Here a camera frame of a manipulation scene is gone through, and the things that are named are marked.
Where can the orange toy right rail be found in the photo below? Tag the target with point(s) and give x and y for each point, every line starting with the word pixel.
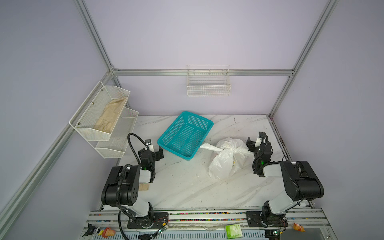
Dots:
pixel 298 227

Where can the upper white mesh shelf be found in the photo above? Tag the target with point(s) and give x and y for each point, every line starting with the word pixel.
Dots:
pixel 85 119

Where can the beige glove on table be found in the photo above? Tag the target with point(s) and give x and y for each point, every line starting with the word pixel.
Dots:
pixel 144 187

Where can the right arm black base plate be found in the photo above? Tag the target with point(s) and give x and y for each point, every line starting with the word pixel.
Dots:
pixel 265 220

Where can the white wire wall basket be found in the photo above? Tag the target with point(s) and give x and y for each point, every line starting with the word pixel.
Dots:
pixel 208 81

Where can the beige glove in shelf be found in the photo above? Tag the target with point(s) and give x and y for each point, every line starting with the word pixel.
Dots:
pixel 110 115

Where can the orange toy rail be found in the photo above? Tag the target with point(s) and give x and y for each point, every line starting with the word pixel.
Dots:
pixel 298 227
pixel 108 232

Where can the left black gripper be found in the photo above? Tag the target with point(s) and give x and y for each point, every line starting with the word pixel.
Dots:
pixel 157 156

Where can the white plastic bag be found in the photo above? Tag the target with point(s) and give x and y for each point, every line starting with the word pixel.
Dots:
pixel 228 156

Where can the teal plastic basket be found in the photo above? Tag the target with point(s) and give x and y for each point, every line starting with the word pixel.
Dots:
pixel 185 135

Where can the orange toy left rail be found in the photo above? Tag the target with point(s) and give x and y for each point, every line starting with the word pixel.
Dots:
pixel 108 232

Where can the black small object left rail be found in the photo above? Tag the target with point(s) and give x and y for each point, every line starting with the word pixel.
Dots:
pixel 90 230

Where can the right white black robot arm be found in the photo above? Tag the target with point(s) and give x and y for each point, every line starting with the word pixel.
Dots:
pixel 300 182

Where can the white mesh shelf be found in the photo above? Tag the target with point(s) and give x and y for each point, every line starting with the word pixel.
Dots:
pixel 116 147
pixel 85 119

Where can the aluminium mounting rail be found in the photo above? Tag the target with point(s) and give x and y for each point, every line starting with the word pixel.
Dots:
pixel 306 217

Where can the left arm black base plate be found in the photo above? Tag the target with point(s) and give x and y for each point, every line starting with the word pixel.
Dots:
pixel 154 220

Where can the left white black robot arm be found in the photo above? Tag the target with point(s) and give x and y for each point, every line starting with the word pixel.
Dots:
pixel 122 186

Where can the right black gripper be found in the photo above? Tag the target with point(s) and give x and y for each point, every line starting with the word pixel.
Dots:
pixel 250 144

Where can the lower white mesh shelf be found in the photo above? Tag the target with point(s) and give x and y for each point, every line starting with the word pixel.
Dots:
pixel 116 147

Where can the green small box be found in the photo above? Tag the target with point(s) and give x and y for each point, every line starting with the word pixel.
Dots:
pixel 233 231

